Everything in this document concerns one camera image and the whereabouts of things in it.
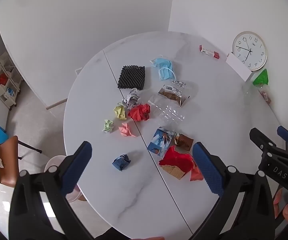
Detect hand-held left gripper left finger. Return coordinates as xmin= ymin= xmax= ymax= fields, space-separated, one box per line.
xmin=8 ymin=141 xmax=94 ymax=240

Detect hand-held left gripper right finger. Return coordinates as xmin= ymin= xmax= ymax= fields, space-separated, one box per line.
xmin=190 ymin=142 xmax=277 ymax=240

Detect white wastebasket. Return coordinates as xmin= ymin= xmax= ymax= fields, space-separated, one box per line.
xmin=44 ymin=155 xmax=83 ymax=202

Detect brown wrapper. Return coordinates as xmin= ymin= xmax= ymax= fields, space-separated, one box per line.
xmin=174 ymin=132 xmax=194 ymax=152

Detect dark blue paper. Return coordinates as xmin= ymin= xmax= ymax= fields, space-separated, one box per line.
xmin=112 ymin=154 xmax=131 ymax=172

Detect red paper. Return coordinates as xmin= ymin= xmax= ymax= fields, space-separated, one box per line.
xmin=128 ymin=103 xmax=151 ymax=122

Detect grey paper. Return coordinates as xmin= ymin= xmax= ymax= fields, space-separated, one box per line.
xmin=121 ymin=88 xmax=141 ymax=110

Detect black foam mesh pad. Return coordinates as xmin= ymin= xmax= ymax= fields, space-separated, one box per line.
xmin=118 ymin=65 xmax=146 ymax=91

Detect blue face mask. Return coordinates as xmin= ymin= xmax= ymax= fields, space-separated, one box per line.
xmin=150 ymin=54 xmax=177 ymax=82

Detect orange-red paper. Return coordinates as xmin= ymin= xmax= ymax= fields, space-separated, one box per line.
xmin=189 ymin=160 xmax=204 ymax=182

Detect red cardboard piece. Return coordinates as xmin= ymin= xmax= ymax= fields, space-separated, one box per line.
xmin=158 ymin=145 xmax=195 ymax=180

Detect dark red packet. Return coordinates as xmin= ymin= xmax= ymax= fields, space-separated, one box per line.
xmin=259 ymin=86 xmax=273 ymax=104

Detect clear plastic bottle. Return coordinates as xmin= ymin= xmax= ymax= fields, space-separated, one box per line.
xmin=242 ymin=80 xmax=262 ymax=105

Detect green crumpled paper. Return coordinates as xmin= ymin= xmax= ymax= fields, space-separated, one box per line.
xmin=102 ymin=119 xmax=114 ymax=133

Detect blue picture carton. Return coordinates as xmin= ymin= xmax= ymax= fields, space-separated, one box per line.
xmin=147 ymin=127 xmax=177 ymax=158

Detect green plastic bag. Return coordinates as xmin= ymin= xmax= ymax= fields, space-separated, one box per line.
xmin=252 ymin=69 xmax=270 ymax=87

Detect pink crumpled paper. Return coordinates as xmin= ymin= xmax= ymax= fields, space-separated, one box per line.
xmin=118 ymin=122 xmax=137 ymax=138

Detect brown leather chair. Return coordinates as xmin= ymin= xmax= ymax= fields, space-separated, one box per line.
xmin=0 ymin=135 xmax=42 ymax=188

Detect clear plastic packaging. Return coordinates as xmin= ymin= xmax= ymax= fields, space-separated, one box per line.
xmin=147 ymin=94 xmax=186 ymax=128

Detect yellow crumpled paper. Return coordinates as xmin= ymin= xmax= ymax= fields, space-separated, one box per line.
xmin=113 ymin=104 xmax=127 ymax=120

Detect clear packet brown contents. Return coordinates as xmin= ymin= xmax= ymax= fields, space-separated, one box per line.
xmin=157 ymin=84 xmax=191 ymax=107

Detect small printed wrapper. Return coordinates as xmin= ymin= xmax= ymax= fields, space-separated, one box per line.
xmin=171 ymin=79 xmax=187 ymax=88

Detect white round clock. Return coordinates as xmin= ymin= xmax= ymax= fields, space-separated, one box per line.
xmin=232 ymin=31 xmax=268 ymax=71

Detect white shelf cart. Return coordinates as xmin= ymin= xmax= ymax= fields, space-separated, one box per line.
xmin=0 ymin=51 xmax=23 ymax=110

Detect red white small box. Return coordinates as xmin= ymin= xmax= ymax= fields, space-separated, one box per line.
xmin=199 ymin=45 xmax=220 ymax=59

